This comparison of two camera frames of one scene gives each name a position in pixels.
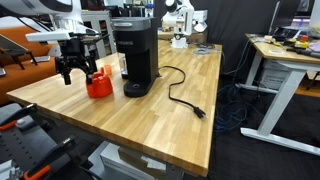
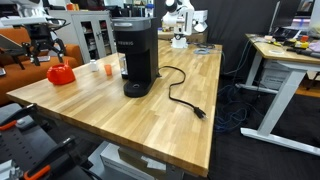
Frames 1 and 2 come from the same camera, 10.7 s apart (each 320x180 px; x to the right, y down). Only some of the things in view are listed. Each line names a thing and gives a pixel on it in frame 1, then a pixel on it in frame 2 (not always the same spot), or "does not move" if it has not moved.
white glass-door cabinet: (100, 21) does not move
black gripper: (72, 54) to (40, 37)
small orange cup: (108, 69) does not move
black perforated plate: (22, 147) does not move
